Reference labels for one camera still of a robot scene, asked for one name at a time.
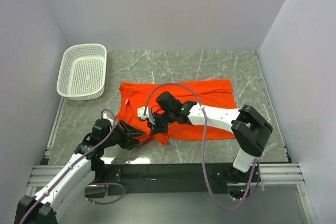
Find orange t shirt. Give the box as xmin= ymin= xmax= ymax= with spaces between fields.
xmin=117 ymin=79 xmax=236 ymax=145

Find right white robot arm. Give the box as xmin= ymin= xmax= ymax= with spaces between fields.
xmin=138 ymin=91 xmax=273 ymax=182

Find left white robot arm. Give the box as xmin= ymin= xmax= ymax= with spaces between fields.
xmin=14 ymin=119 xmax=145 ymax=223

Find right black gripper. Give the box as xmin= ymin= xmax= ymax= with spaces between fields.
xmin=148 ymin=110 xmax=176 ymax=135

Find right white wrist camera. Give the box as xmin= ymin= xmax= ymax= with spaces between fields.
xmin=137 ymin=106 xmax=155 ymax=124

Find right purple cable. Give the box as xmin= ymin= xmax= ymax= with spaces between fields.
xmin=145 ymin=82 xmax=259 ymax=212

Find aluminium frame rail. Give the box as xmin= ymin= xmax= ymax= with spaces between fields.
xmin=15 ymin=95 xmax=316 ymax=224

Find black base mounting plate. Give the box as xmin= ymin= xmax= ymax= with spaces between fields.
xmin=92 ymin=163 xmax=250 ymax=194

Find white perforated plastic basket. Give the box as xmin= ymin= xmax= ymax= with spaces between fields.
xmin=56 ymin=44 xmax=107 ymax=101

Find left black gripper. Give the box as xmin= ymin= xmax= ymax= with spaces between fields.
xmin=102 ymin=120 xmax=145 ymax=150

